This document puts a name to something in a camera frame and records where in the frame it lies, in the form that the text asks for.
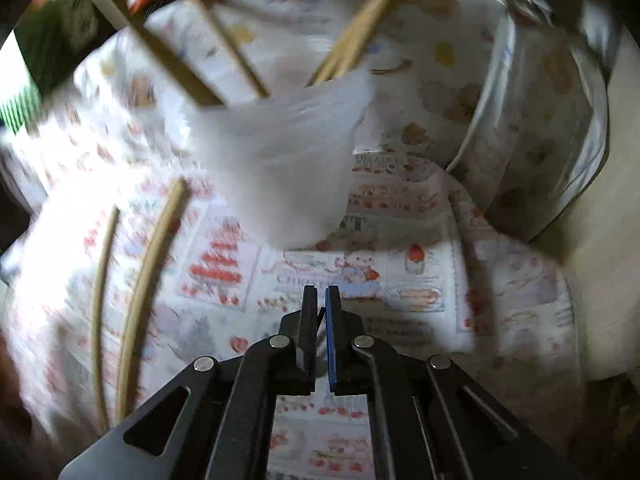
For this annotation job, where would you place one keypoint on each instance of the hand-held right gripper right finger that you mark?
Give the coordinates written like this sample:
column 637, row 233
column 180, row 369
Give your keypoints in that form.
column 332, row 340

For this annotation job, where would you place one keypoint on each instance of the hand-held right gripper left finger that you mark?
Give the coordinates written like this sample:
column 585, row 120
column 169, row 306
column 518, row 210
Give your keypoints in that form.
column 307, row 330

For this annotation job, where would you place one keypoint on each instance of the white plastic cup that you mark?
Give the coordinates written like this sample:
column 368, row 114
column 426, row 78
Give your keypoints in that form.
column 280, row 160

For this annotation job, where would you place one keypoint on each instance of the printed tablecloth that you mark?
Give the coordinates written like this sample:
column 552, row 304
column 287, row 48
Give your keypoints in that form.
column 400, row 240

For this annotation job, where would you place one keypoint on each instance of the green box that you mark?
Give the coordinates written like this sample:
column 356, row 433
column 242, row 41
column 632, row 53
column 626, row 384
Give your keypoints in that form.
column 45, row 55

